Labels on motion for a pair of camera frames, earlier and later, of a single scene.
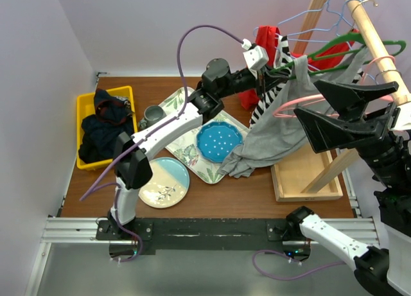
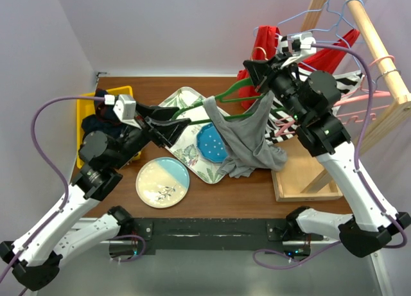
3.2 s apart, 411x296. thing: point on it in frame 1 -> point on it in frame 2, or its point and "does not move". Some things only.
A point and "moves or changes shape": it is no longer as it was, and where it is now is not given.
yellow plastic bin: x=86 y=106 does not move
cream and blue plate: x=169 y=183 does not move
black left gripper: x=264 y=82 -> x=162 y=132
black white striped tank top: x=273 y=88 -> x=280 y=124
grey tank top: x=277 y=131 moves or changes shape
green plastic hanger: x=363 y=44 -> x=224 y=97
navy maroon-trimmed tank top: x=100 y=131 does not move
